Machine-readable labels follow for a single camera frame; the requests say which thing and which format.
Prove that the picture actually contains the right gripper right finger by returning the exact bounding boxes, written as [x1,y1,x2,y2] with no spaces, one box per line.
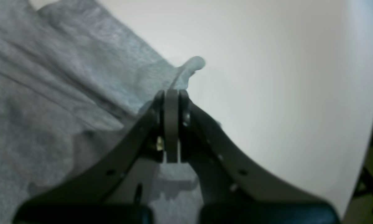
[173,90,340,224]

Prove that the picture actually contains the grey T-shirt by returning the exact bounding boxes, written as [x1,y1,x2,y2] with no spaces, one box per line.
[0,0,205,224]

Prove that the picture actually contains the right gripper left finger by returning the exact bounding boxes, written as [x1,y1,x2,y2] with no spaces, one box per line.
[12,90,173,224]

